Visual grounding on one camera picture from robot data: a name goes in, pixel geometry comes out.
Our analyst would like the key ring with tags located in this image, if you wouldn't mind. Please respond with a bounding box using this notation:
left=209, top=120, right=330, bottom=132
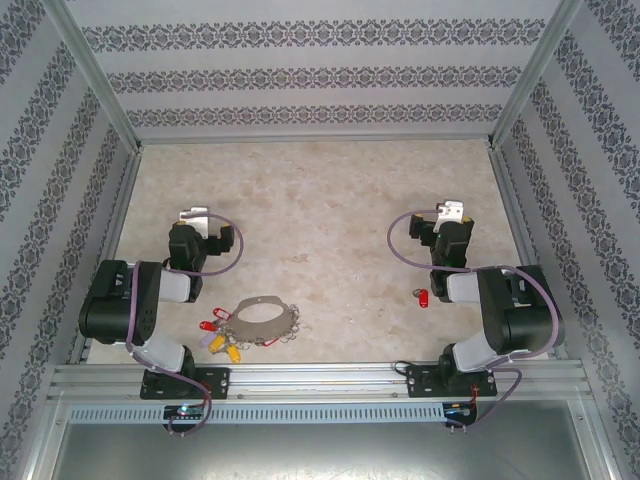
left=233, top=294, right=300, bottom=347

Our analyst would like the grey metal shelf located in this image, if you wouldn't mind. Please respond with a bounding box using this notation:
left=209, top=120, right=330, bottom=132
left=29, top=399, right=616, bottom=480

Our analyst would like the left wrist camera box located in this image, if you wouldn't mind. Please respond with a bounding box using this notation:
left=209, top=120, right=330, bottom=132
left=179, top=205, right=211, bottom=240

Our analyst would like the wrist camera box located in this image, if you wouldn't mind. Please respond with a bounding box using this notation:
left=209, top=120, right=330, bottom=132
left=434, top=199, right=467, bottom=232
left=179, top=205, right=211, bottom=240

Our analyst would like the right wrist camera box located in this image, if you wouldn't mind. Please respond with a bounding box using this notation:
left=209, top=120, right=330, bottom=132
left=434, top=199, right=467, bottom=232

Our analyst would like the aluminium frame bar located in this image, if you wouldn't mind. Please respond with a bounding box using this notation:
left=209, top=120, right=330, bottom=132
left=489, top=147, right=571, bottom=361
left=134, top=132, right=496, bottom=147
left=69, top=147, right=144, bottom=364

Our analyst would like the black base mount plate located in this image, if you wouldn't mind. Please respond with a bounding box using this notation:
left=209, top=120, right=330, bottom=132
left=139, top=367, right=232, bottom=401
left=405, top=363, right=499, bottom=399

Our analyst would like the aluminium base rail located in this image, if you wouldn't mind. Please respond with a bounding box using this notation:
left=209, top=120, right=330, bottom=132
left=47, top=362, right=586, bottom=401

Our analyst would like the aluminium frame post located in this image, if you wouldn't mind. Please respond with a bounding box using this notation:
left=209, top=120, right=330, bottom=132
left=39, top=0, right=144, bottom=151
left=487, top=0, right=584, bottom=149

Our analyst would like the slotted grey cable duct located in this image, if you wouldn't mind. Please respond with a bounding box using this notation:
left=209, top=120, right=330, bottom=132
left=67, top=403, right=446, bottom=425

